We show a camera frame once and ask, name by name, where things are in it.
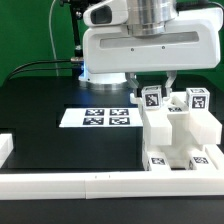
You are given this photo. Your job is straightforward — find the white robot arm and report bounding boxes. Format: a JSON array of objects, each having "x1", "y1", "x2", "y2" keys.
[{"x1": 83, "y1": 0, "x2": 224, "y2": 95}]

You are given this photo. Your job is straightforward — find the black cables at base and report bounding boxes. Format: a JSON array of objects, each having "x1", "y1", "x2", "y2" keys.
[{"x1": 5, "y1": 56, "x2": 84, "y2": 83}]

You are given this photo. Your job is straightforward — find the white left fence piece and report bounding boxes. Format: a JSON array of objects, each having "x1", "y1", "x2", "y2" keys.
[{"x1": 0, "y1": 133, "x2": 13, "y2": 168}]

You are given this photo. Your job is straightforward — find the white L-shaped fence rail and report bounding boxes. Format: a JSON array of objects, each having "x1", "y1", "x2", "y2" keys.
[{"x1": 0, "y1": 145, "x2": 224, "y2": 200}]

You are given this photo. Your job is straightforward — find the white tagged cube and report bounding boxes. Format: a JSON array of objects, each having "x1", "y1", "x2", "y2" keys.
[
  {"x1": 186, "y1": 88, "x2": 210, "y2": 110},
  {"x1": 141, "y1": 85, "x2": 162, "y2": 110}
]

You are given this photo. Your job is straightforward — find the white chair seat block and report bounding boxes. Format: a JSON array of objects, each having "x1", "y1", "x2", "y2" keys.
[{"x1": 142, "y1": 134, "x2": 205, "y2": 170}]

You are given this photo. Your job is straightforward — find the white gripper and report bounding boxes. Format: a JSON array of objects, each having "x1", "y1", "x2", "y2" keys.
[{"x1": 83, "y1": 7, "x2": 223, "y2": 97}]

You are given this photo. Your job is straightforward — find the white flat base plate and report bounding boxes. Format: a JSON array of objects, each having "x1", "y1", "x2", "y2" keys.
[{"x1": 59, "y1": 108, "x2": 142, "y2": 128}]

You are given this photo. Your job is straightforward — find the white chair back frame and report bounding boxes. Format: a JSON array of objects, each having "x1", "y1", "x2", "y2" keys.
[{"x1": 130, "y1": 92, "x2": 222, "y2": 150}]

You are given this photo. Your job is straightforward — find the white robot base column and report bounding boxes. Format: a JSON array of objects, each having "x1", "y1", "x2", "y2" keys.
[{"x1": 78, "y1": 71, "x2": 127, "y2": 91}]

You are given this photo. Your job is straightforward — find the grey hanging cable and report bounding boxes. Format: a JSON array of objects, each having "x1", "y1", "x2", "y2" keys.
[{"x1": 48, "y1": 0, "x2": 60, "y2": 78}]

